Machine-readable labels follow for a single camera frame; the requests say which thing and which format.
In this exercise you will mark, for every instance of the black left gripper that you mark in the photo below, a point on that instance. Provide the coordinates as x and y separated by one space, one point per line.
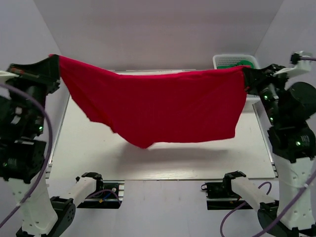
46 72

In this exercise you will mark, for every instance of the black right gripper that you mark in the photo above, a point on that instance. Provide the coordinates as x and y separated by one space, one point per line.
254 78

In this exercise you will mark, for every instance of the red t shirt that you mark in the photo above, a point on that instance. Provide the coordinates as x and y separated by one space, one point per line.
186 107

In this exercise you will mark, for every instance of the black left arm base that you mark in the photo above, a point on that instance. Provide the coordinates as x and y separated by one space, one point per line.
110 198

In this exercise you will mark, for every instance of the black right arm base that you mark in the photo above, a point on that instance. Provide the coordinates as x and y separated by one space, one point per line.
217 198

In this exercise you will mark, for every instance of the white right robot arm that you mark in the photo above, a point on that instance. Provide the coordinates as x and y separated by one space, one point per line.
294 146

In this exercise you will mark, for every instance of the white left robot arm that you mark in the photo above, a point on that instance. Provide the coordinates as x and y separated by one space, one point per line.
24 158

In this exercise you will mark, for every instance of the green t shirt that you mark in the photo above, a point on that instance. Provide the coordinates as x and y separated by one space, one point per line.
228 64

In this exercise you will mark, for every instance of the white plastic basket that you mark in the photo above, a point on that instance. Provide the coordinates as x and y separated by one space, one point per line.
234 57

